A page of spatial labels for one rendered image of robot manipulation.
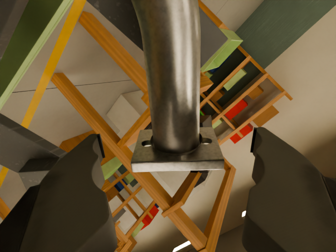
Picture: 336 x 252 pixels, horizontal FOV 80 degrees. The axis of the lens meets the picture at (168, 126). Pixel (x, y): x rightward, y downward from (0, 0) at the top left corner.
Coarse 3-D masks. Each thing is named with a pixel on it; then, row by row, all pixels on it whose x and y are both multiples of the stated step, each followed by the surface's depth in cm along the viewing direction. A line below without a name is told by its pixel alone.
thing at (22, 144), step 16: (0, 128) 18; (16, 128) 19; (0, 144) 19; (16, 144) 19; (32, 144) 19; (48, 144) 20; (0, 160) 20; (16, 160) 20; (32, 160) 20; (48, 160) 19; (32, 176) 18
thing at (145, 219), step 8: (120, 176) 566; (128, 176) 595; (112, 184) 532; (120, 184) 557; (112, 192) 531; (128, 192) 559; (136, 192) 571; (128, 200) 538; (136, 200) 554; (120, 208) 507; (128, 208) 575; (144, 208) 553; (152, 208) 576; (112, 216) 481; (120, 216) 498; (136, 216) 571; (144, 216) 537; (152, 216) 553; (136, 224) 502; (144, 224) 540; (128, 232) 475; (136, 232) 495; (128, 248) 462
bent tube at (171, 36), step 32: (160, 0) 8; (192, 0) 9; (160, 32) 9; (192, 32) 9; (160, 64) 10; (192, 64) 10; (160, 96) 10; (192, 96) 11; (160, 128) 12; (192, 128) 12; (160, 160) 12; (192, 160) 12
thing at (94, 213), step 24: (96, 144) 11; (72, 168) 9; (96, 168) 10; (48, 192) 8; (72, 192) 8; (96, 192) 8; (48, 216) 7; (72, 216) 7; (96, 216) 7; (24, 240) 6; (48, 240) 6; (72, 240) 6; (96, 240) 6
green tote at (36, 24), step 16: (32, 0) 24; (48, 0) 24; (64, 0) 23; (32, 16) 25; (48, 16) 24; (16, 32) 26; (32, 32) 25; (48, 32) 25; (16, 48) 26; (32, 48) 25; (0, 64) 27; (16, 64) 26; (0, 80) 27; (16, 80) 27; (0, 96) 28
